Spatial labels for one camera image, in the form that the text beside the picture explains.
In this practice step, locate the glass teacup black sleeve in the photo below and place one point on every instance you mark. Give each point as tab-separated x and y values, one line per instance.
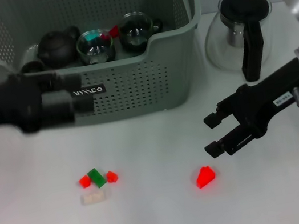
95	52
135	33

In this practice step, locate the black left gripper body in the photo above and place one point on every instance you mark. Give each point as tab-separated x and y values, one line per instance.
0	105

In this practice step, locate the large red slope toy brick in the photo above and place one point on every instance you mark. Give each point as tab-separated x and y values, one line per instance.
205	178

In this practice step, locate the green toy brick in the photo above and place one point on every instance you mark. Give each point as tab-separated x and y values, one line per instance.
97	178

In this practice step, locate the teal toy brick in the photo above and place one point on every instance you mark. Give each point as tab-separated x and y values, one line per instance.
92	36

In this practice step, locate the white flat toy plate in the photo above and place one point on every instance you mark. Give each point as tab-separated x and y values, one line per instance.
93	198

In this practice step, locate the dark clay teapot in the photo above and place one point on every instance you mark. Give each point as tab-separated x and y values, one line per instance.
57	50

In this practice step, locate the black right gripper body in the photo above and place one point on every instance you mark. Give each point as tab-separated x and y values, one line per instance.
268	96

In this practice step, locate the grey perforated plastic storage basket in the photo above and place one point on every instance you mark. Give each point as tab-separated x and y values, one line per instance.
140	90

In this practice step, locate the dark clay small teacup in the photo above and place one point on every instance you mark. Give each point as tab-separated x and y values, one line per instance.
32	66

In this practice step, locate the dark red curved toy brick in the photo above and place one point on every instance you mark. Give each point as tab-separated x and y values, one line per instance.
113	32

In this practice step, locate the small red toy brick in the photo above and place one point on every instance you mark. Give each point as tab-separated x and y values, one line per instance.
112	177
85	182

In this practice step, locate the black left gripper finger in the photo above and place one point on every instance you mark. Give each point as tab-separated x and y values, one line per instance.
61	107
63	81

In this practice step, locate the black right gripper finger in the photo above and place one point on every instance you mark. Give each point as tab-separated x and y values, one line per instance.
225	145
214	119

